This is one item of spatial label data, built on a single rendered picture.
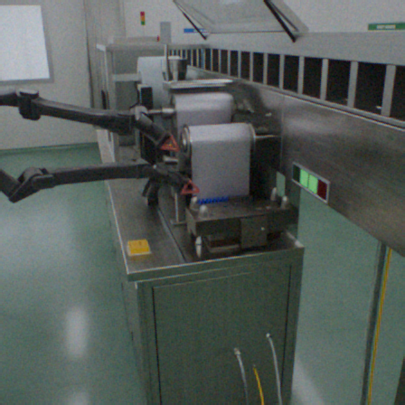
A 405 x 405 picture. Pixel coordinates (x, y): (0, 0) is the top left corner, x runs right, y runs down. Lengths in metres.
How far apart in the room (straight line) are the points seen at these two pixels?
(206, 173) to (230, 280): 0.42
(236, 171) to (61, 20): 5.67
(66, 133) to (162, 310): 5.86
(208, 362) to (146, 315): 0.35
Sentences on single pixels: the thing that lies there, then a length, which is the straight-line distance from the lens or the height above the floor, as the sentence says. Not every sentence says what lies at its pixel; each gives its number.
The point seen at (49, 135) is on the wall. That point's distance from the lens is 7.29.
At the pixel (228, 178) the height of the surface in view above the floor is 1.11.
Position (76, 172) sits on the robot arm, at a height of 1.23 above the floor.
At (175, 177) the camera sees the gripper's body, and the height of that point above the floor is 1.14.
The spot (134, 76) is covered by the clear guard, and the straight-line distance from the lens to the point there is 2.63.
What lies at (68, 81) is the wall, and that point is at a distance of 7.16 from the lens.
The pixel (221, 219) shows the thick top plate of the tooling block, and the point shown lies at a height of 1.03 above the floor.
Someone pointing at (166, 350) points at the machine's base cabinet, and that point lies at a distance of 1.72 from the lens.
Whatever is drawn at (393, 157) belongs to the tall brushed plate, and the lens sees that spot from 1.13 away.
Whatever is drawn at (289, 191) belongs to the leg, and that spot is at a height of 0.97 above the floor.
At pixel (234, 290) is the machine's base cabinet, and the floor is 0.76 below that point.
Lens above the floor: 1.64
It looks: 22 degrees down
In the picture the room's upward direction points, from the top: 1 degrees counter-clockwise
